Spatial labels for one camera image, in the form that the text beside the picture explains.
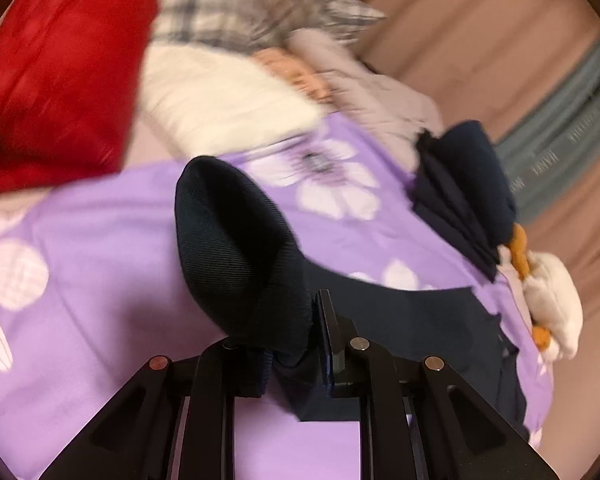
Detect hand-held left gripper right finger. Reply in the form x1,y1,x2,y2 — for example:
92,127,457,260
316,289,556,480

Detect peach patterned cloth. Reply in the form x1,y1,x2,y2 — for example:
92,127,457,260
255,47,333,103

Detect white goose plush toy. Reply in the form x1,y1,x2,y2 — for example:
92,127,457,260
497,222,583,361

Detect grey plaid cloth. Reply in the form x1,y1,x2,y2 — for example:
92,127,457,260
152,0,386,53

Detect pale grey garment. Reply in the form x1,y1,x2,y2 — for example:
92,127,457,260
287,27,446,161

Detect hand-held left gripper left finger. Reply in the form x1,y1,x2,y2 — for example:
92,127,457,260
40,339,262,480

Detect folded navy clothes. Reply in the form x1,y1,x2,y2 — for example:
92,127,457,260
410,120,518,281

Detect white fluffy cloth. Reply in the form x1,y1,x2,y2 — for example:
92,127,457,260
140,50,326,161

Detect red puffer jacket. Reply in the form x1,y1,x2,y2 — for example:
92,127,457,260
0,0,158,201

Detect purple floral bed sheet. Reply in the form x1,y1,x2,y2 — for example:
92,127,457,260
0,110,556,480

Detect dark navy garment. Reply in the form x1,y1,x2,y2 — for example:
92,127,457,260
175,156,531,441

